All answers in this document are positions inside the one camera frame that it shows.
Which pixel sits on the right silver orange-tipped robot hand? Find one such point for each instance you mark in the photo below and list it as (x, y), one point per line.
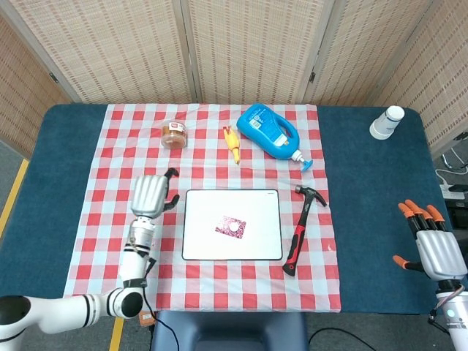
(440, 252)

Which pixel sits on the left silver black-fingered robot hand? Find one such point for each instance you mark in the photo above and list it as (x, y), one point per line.
(148, 195)

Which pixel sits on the pink patterned packet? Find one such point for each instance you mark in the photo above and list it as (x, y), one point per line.
(221, 228)

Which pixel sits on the small white round cap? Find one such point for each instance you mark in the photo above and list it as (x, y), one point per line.
(233, 227)

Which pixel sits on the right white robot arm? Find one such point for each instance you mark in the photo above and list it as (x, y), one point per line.
(455, 321)

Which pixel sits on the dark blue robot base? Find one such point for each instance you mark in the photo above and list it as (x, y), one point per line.
(230, 332)

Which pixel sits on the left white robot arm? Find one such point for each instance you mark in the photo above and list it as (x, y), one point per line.
(133, 263)

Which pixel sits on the black box device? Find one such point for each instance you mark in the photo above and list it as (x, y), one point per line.
(459, 215)

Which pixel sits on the red white checked tablecloth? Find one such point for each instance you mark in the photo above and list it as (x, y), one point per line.
(109, 146)

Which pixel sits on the white power strip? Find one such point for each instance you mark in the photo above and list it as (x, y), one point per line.
(448, 190)

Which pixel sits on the clear jar of orange snacks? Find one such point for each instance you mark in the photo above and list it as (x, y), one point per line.
(174, 136)

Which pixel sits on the yellow rubber chicken toy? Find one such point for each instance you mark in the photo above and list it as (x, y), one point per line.
(232, 142)

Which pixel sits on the dark blue table cover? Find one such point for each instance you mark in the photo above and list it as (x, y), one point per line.
(365, 183)

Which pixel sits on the small orange box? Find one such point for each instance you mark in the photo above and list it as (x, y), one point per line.
(147, 319)

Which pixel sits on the blue pump soap bottle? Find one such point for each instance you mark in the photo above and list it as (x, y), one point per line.
(267, 128)

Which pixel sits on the white paper cup stack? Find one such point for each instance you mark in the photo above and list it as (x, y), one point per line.
(385, 122)

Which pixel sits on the red black claw hammer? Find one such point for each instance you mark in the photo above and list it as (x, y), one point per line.
(300, 230)

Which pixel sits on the bamboo folding screen panel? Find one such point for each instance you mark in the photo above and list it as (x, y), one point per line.
(22, 91)
(446, 73)
(120, 51)
(252, 51)
(365, 47)

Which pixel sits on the black screen hinge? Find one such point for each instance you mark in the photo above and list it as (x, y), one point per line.
(54, 77)
(312, 77)

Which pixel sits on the white rectangular board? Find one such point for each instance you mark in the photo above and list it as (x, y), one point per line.
(256, 204)

